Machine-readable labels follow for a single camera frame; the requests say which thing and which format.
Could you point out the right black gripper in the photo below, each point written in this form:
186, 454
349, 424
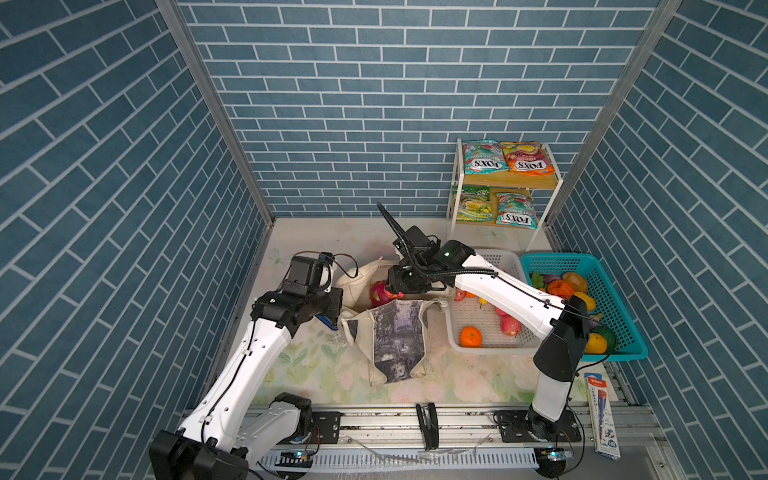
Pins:
394, 281

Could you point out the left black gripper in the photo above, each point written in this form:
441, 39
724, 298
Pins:
335, 297

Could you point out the pink dragon fruit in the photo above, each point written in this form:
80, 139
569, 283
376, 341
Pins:
379, 295

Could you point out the cream canvas tote bag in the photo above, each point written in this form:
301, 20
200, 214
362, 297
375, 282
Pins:
393, 336

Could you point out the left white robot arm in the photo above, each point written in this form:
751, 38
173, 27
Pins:
211, 442

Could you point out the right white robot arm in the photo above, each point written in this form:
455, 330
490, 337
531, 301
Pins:
562, 325

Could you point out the green yellow candy bag lower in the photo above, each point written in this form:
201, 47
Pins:
475, 204

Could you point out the green Fox's candy bag lower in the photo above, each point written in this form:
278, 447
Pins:
515, 210

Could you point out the green fox's candy bag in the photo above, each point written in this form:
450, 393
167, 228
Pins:
515, 210
483, 157

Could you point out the green Fox's candy bag top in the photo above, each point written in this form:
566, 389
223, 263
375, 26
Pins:
483, 157

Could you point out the orange Fox's candy bag top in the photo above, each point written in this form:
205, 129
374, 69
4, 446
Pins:
527, 158

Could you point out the blue black stapler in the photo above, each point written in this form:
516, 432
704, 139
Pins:
331, 323

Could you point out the white plastic basket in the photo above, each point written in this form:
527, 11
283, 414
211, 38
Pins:
470, 313

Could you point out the orange tangerine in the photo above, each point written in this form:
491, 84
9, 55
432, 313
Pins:
470, 337

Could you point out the white wooden two-tier shelf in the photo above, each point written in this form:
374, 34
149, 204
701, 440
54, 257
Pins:
505, 181

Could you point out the brown potato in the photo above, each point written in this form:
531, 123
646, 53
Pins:
576, 281

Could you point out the yellow corn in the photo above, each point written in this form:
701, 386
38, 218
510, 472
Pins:
589, 302

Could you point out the yellow lemon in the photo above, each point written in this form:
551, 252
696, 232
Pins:
596, 345

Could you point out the green avocado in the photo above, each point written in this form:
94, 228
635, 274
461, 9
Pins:
608, 335

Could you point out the teal plastic basket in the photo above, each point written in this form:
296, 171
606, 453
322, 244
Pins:
629, 344

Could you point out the white blue box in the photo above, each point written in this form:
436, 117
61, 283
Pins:
603, 425

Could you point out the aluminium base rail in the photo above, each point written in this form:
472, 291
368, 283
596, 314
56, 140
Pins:
401, 439

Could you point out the black rail clamp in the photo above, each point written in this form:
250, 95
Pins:
428, 421

